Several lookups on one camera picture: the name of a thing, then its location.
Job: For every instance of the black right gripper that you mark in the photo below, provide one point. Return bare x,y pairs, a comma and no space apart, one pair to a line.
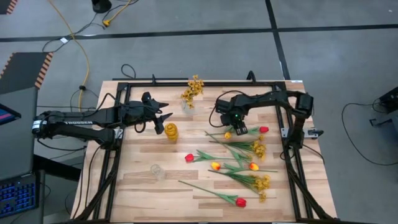
228,107

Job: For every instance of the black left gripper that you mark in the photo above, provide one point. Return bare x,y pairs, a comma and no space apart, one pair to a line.
136,112

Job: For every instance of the yellow artificial daffodil bunch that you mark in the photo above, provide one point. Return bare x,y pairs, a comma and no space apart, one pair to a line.
258,149
194,88

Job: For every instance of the yellow red artificial tulip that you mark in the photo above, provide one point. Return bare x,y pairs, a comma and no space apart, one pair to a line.
253,167
215,166

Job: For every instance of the red tulip stem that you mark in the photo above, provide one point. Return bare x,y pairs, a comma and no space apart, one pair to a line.
189,157

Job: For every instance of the long green stem foreground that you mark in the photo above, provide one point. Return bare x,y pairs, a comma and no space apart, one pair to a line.
241,202

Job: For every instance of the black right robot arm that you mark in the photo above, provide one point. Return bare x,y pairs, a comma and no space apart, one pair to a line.
264,98

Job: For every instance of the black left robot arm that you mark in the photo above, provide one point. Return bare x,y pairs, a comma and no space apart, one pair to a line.
77,122

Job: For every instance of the amber glass vase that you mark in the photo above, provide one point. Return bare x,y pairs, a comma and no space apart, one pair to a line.
171,132

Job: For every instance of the clear ribbed glass vase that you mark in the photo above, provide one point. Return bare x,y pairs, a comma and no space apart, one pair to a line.
186,109

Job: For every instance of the clear smooth glass carafe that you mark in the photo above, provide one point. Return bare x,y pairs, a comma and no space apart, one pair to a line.
158,171

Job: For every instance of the black round stand base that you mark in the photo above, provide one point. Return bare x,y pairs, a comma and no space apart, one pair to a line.
101,5

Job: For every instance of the black mat orange striped edge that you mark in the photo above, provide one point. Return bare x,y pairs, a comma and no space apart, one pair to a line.
21,71
4,4

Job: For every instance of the grey desk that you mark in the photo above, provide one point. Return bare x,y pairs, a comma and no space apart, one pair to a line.
18,149

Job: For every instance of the black computer monitor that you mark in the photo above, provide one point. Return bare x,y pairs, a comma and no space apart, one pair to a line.
7,114

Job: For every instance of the black floor equipment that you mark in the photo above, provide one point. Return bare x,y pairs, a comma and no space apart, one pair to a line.
390,99

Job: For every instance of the backlit computer keyboard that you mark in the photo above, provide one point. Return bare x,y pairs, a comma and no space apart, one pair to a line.
17,196

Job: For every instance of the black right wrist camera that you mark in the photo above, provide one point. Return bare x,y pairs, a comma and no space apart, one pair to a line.
236,116

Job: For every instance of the black frame clamp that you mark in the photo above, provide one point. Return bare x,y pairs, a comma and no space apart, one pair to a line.
153,79
251,76

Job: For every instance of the black metal rig frame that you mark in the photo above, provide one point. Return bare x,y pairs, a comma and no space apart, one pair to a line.
217,83

